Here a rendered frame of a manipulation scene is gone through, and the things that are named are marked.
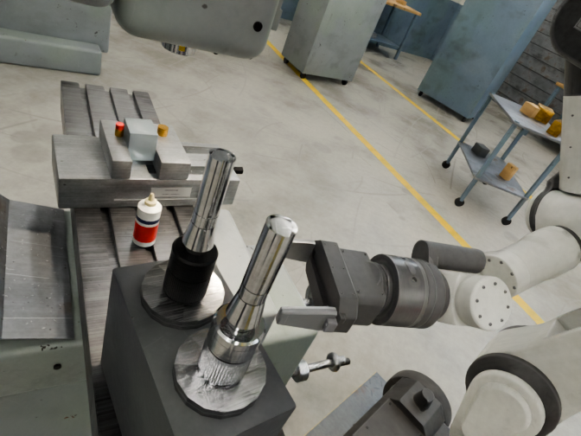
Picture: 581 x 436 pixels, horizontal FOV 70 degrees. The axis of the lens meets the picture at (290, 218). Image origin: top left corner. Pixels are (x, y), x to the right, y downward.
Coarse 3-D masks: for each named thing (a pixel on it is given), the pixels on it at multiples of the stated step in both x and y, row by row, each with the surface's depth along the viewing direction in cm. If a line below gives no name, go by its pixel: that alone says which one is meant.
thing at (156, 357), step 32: (128, 288) 44; (160, 288) 44; (224, 288) 49; (128, 320) 42; (160, 320) 42; (192, 320) 42; (128, 352) 44; (160, 352) 40; (192, 352) 40; (256, 352) 42; (128, 384) 45; (160, 384) 38; (192, 384) 37; (256, 384) 39; (128, 416) 46; (160, 416) 37; (192, 416) 36; (224, 416) 37; (256, 416) 38; (288, 416) 41
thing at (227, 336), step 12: (216, 312) 36; (216, 324) 35; (228, 324) 35; (264, 324) 36; (216, 336) 34; (228, 336) 34; (240, 336) 35; (252, 336) 35; (228, 348) 34; (240, 348) 34; (252, 348) 35
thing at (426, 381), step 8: (392, 376) 125; (400, 376) 121; (408, 376) 119; (416, 376) 119; (424, 376) 119; (392, 384) 123; (424, 384) 116; (432, 384) 117; (384, 392) 126; (432, 392) 115; (440, 392) 116; (440, 400) 114; (448, 400) 116; (448, 408) 115; (448, 416) 114; (448, 424) 115
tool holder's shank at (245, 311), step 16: (272, 224) 29; (288, 224) 30; (272, 240) 29; (288, 240) 29; (256, 256) 30; (272, 256) 30; (256, 272) 31; (272, 272) 31; (240, 288) 33; (256, 288) 32; (240, 304) 33; (256, 304) 33; (240, 320) 34; (256, 320) 34
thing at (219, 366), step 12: (204, 348) 37; (216, 348) 35; (204, 360) 37; (216, 360) 36; (228, 360) 35; (240, 360) 35; (204, 372) 37; (216, 372) 36; (228, 372) 36; (240, 372) 37; (216, 384) 37; (228, 384) 38
